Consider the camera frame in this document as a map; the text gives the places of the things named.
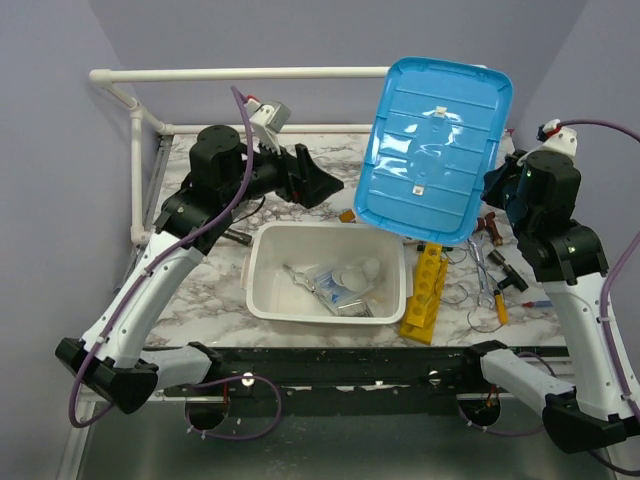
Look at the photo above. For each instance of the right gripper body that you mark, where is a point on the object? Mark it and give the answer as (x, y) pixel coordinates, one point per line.
(500, 188)

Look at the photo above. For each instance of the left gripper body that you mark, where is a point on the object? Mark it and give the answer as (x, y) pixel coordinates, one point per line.
(269, 173)

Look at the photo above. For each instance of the blue plastic bin lid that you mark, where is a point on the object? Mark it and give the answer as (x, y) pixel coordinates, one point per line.
(436, 133)

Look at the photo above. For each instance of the metal crucible tongs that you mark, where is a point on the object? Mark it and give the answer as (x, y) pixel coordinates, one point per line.
(300, 279)

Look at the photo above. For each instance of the frosted watch glass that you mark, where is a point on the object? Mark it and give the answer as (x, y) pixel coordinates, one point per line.
(359, 282)
(343, 277)

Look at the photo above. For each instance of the clear bag of syringes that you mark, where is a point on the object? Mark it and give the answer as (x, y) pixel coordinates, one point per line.
(344, 302)

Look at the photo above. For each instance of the white plastic bin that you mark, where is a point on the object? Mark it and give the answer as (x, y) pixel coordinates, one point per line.
(271, 294)

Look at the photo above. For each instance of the yellow test tube rack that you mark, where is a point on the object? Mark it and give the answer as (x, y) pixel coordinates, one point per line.
(422, 307)

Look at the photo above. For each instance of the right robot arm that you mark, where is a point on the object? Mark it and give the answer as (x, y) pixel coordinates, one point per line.
(600, 407)

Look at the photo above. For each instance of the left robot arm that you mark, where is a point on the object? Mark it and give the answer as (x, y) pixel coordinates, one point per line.
(225, 171)

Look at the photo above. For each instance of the black metal rod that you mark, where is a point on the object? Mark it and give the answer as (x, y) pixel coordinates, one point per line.
(238, 237)

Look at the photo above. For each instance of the black T-shaped pipe fitting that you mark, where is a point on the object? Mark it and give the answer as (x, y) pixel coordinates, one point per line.
(511, 277)

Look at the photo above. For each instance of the silver metal wrench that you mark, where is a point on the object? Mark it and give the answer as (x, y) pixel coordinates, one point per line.
(485, 296)

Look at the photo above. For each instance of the orange hose connector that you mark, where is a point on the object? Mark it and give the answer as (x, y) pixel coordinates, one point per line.
(347, 216)

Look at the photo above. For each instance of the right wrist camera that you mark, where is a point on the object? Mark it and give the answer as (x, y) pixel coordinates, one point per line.
(557, 138)

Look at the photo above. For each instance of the white PVC pipe frame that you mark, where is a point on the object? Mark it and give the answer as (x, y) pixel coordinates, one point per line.
(109, 81)

